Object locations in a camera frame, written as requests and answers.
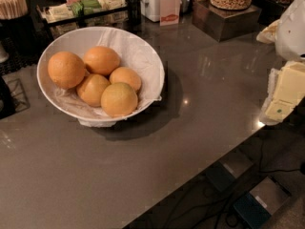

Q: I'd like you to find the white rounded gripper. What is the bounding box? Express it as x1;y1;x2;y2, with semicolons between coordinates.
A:
256;0;305;126

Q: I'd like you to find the orange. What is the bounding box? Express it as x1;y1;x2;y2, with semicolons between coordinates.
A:
48;52;86;89
83;46;120;75
109;67;142;92
101;82;138;117
76;73;111;107

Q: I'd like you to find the white bowl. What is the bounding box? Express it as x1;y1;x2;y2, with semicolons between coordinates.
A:
36;26;166;128

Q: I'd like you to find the white paper bowl liner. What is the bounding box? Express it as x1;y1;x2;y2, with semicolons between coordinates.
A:
52;27;166;128

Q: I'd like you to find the wooden box stand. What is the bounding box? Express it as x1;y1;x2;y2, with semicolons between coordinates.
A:
193;0;261;42

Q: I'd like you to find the small white red sign card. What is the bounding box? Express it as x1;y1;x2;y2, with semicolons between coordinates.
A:
160;0;180;26

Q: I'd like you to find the grey box under table upper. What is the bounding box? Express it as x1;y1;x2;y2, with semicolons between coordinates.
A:
206;150;253;192

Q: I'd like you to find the grey box under table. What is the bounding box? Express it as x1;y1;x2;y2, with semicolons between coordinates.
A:
206;150;253;192
233;177;291;229

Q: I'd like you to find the grey box under table lower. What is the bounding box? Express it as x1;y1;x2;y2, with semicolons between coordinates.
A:
233;177;291;229

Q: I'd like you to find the black tray of tea packets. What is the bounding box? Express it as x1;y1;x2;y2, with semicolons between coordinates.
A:
36;0;129;27

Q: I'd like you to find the cup of wooden stir sticks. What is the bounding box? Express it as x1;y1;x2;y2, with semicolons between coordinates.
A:
0;0;28;20

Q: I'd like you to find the black wire rack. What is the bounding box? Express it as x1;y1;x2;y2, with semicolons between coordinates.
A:
0;76;31;119

